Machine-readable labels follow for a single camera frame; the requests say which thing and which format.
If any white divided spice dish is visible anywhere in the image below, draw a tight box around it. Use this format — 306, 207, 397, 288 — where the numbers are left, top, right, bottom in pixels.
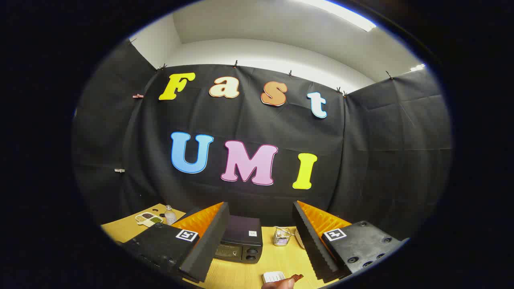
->
135, 212, 164, 228

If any metal wire basket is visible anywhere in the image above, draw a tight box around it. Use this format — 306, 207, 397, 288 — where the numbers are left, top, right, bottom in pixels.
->
273, 227, 292, 246

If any black toaster oven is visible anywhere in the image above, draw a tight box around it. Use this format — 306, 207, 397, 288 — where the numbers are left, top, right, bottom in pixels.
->
214, 215, 263, 264

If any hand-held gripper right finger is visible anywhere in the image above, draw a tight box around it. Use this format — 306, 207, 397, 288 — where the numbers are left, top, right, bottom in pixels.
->
292, 200, 410, 283

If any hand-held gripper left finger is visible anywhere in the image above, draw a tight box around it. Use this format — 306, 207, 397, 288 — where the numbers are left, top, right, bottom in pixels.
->
120, 201, 230, 283

